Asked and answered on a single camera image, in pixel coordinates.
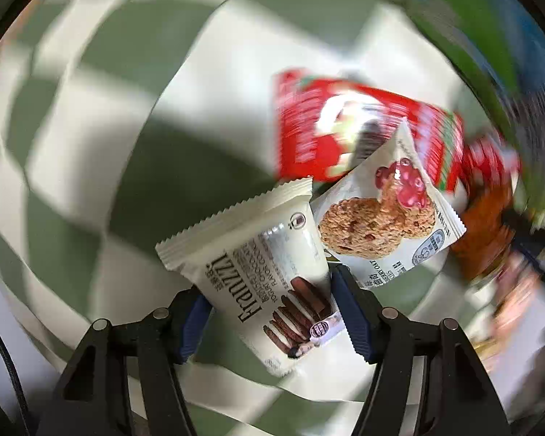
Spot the white Franzzi cookie packet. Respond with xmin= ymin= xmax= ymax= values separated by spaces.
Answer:
xmin=155 ymin=178 xmax=344 ymax=376

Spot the black cable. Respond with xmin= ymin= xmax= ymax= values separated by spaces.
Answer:
xmin=0 ymin=303 xmax=33 ymax=436

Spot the green white checkered mat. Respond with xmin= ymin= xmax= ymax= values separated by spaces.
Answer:
xmin=0 ymin=0 xmax=545 ymax=371

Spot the brown snack packet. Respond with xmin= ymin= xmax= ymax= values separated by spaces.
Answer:
xmin=451 ymin=182 xmax=514 ymax=282

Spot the red long snack packet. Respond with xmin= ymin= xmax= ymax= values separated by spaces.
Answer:
xmin=272 ymin=69 xmax=464 ymax=191

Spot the white cranberry oat cookie packet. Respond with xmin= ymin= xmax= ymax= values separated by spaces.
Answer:
xmin=311 ymin=121 xmax=467 ymax=289

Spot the small red candy packet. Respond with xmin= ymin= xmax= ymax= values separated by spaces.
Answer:
xmin=460 ymin=133 xmax=522 ymax=195

